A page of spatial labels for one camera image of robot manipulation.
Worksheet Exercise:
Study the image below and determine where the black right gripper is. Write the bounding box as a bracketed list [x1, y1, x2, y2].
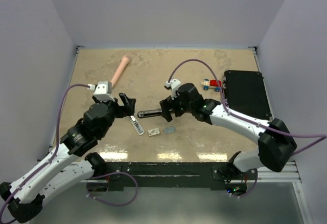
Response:
[160, 93, 194, 122]

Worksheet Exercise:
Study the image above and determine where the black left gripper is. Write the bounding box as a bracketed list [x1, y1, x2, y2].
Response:
[94, 92, 136, 138]

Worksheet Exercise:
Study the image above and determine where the black stapler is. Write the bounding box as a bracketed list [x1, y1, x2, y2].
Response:
[137, 109, 162, 119]

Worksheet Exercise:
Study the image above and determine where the staple tray with staples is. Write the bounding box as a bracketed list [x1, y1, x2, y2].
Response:
[163, 126, 176, 134]

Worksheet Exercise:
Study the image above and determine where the grey staple box sleeve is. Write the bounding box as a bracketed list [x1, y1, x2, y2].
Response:
[148, 128, 160, 137]

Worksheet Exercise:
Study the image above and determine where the light blue small stapler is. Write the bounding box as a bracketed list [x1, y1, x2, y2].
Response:
[130, 116, 144, 136]

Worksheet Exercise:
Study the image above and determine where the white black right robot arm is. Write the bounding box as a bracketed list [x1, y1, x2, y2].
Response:
[160, 79, 297, 180]

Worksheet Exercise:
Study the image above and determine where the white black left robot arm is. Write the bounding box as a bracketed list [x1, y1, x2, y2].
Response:
[1, 93, 136, 223]

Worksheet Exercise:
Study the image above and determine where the pink toy microphone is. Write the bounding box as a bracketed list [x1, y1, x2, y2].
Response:
[110, 56, 130, 87]

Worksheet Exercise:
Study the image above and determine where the red toy block car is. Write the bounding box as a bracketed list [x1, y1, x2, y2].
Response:
[201, 79, 222, 92]

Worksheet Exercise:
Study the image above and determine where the black hard case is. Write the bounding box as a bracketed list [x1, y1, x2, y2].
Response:
[222, 70, 272, 120]

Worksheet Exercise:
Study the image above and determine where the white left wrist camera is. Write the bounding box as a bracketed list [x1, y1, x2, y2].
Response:
[87, 81, 114, 103]

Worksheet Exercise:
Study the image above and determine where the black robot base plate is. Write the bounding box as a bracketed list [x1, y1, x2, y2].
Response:
[93, 162, 258, 191]

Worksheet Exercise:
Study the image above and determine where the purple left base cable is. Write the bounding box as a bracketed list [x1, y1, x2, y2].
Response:
[85, 171, 138, 205]

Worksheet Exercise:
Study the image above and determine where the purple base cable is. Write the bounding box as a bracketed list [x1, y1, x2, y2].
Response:
[85, 171, 138, 205]
[228, 169, 259, 199]

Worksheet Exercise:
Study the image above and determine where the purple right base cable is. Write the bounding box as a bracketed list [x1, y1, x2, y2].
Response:
[228, 169, 259, 199]

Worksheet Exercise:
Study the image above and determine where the aluminium frame rail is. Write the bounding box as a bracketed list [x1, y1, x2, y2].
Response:
[258, 161, 301, 183]

